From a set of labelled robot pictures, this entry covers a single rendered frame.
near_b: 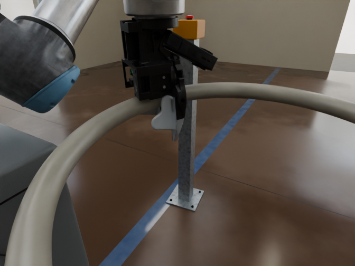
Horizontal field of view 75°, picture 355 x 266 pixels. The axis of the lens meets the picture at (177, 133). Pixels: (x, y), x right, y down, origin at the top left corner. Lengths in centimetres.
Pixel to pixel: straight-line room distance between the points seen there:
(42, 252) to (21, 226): 3
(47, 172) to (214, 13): 624
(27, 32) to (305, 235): 153
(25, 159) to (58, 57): 24
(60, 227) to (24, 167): 20
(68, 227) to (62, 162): 42
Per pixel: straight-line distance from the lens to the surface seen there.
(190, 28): 114
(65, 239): 71
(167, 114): 41
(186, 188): 152
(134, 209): 157
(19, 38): 60
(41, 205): 24
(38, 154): 56
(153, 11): 35
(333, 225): 173
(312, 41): 598
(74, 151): 30
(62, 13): 70
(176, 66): 39
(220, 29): 635
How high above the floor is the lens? 110
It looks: 27 degrees down
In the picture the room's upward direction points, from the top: straight up
